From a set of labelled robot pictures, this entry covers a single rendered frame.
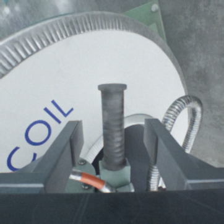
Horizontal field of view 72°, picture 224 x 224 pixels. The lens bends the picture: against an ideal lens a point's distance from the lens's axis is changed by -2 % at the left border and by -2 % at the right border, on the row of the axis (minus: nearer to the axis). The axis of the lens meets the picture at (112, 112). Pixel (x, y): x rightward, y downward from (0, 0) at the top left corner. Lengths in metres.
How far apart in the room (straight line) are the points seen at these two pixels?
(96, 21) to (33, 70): 0.20
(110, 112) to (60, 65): 0.19
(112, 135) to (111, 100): 0.05
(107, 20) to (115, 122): 0.32
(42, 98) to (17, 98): 0.05
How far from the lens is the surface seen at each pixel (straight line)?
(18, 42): 0.35
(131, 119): 0.54
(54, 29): 0.38
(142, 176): 0.93
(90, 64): 0.42
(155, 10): 1.04
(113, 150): 0.25
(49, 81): 0.36
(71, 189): 0.27
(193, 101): 0.28
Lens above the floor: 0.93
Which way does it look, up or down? 29 degrees down
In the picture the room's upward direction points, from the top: 135 degrees counter-clockwise
